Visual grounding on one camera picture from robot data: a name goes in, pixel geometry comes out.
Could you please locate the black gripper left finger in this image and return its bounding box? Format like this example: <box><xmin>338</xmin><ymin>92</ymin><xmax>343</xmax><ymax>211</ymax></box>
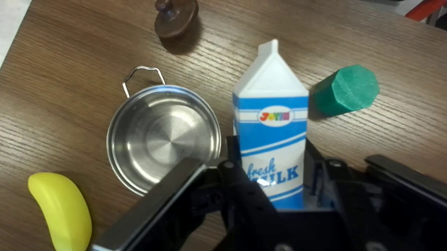
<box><xmin>90</xmin><ymin>159</ymin><xmax>206</xmax><ymax>251</ymax></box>

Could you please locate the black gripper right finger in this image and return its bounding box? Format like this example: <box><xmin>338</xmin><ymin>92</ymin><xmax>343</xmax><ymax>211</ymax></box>
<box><xmin>363</xmin><ymin>153</ymin><xmax>447</xmax><ymax>251</ymax></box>

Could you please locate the blue white milk carton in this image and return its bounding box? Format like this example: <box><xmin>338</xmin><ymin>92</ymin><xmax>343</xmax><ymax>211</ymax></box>
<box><xmin>232</xmin><ymin>39</ymin><xmax>308</xmax><ymax>211</ymax></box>

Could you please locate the yellow toy banana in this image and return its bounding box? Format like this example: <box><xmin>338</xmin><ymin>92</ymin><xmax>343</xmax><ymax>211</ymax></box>
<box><xmin>28</xmin><ymin>173</ymin><xmax>92</xmax><ymax>251</ymax></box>

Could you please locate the small steel pot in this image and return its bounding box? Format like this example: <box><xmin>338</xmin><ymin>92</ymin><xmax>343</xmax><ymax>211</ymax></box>
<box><xmin>104</xmin><ymin>66</ymin><xmax>222</xmax><ymax>197</ymax></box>

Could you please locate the green cylinder block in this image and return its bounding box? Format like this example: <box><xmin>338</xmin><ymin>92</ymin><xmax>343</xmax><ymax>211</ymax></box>
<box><xmin>310</xmin><ymin>64</ymin><xmax>380</xmax><ymax>117</ymax></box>

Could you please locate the brown pot lid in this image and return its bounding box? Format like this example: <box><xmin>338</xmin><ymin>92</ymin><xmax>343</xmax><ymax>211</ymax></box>
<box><xmin>153</xmin><ymin>0</ymin><xmax>198</xmax><ymax>39</ymax></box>

